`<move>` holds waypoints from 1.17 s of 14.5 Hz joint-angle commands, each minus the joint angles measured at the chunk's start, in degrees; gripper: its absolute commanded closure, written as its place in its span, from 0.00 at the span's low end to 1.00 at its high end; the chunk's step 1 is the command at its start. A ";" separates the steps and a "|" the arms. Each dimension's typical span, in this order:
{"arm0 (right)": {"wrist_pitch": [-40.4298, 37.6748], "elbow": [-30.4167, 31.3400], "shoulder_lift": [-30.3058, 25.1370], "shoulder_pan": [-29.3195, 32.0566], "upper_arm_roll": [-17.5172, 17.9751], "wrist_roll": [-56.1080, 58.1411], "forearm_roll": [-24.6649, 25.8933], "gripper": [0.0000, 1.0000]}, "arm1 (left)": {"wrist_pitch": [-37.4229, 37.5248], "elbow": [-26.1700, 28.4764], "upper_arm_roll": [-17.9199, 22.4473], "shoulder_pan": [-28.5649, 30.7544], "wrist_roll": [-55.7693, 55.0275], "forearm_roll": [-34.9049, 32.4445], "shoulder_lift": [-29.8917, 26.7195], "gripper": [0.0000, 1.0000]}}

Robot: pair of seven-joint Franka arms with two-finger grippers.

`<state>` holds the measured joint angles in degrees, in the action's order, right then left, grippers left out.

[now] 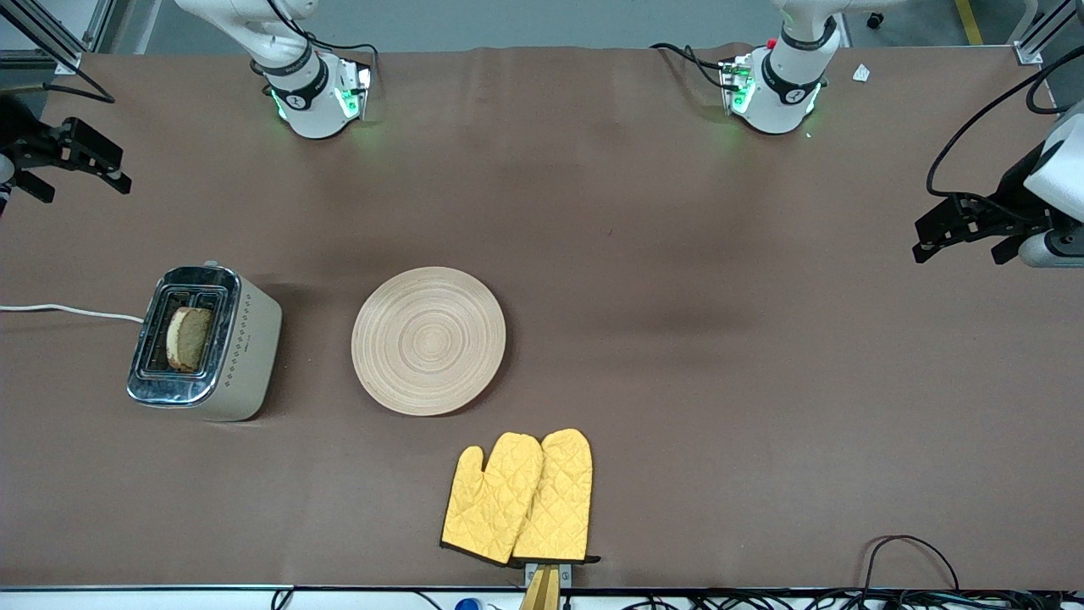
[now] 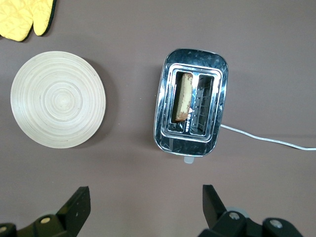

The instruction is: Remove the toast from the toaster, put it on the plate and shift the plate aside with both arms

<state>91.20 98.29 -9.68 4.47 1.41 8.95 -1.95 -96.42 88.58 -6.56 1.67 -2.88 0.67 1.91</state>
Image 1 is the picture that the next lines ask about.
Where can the small white paper scrap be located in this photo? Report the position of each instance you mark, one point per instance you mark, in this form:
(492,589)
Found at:
(861,73)

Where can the yellow quilted oven mitt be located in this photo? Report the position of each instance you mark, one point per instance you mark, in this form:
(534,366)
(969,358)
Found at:
(559,500)
(491,508)

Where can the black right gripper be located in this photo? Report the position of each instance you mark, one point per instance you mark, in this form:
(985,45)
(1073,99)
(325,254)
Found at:
(19,135)

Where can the brown table cover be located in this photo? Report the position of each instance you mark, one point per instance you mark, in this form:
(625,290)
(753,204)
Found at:
(762,508)

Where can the aluminium frame post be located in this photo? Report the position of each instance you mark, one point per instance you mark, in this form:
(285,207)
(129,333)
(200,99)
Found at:
(68,59)
(1029,51)

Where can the small metal bracket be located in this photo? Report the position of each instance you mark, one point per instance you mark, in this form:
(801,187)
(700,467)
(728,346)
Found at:
(566,574)

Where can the black caster wheel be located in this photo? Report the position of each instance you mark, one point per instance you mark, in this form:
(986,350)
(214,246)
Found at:
(876,19)

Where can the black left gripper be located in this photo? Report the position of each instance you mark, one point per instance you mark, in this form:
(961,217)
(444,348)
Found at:
(1010,199)

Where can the beige chrome two-slot toaster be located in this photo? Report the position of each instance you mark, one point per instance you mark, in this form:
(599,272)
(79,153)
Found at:
(246,356)

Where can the round light wooden plate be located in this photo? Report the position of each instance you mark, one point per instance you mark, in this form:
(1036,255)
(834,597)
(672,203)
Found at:
(428,373)

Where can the slice of brown toast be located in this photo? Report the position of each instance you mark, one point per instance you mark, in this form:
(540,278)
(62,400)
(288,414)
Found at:
(188,339)

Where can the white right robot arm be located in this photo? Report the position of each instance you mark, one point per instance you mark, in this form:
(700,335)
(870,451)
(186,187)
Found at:
(313,110)

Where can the small blue cap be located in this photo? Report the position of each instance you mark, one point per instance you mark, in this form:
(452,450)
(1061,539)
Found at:
(467,605)

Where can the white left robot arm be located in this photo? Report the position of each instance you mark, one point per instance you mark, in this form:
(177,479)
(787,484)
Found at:
(783,102)

